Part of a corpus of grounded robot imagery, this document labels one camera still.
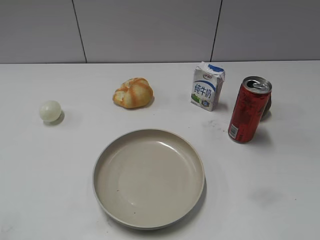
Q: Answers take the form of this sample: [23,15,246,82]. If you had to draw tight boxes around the red cola can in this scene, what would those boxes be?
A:
[228,76,272,144]

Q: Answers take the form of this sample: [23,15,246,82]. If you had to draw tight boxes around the beige round plate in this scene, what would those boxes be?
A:
[92,129,205,230]

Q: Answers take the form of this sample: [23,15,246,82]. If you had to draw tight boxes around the golden bread roll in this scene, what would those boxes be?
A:
[112,77,154,109]

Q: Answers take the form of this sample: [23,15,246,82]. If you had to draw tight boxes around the white blue milk carton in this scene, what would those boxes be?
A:
[190,62,225,112]

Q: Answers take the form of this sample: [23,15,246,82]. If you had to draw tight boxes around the pale white ball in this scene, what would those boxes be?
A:
[39,100,62,124]

